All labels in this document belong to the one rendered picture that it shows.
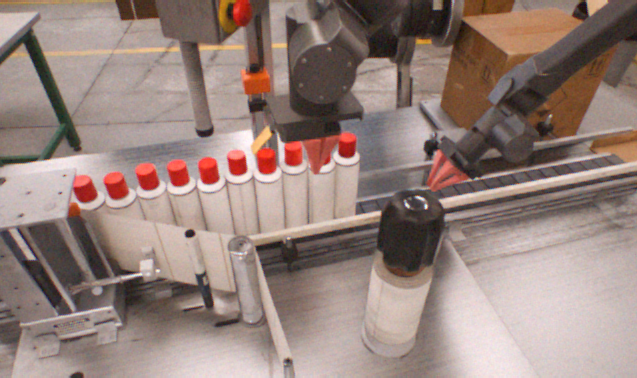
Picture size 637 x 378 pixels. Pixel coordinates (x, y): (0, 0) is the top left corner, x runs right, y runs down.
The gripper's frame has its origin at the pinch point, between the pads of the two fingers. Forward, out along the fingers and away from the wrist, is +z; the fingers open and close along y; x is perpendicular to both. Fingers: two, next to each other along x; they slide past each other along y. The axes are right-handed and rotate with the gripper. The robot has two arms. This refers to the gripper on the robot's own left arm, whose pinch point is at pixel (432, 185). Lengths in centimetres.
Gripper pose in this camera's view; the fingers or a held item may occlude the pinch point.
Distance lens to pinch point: 97.5
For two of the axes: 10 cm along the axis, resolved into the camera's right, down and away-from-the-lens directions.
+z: -6.1, 6.9, 4.0
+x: 7.5, 3.5, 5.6
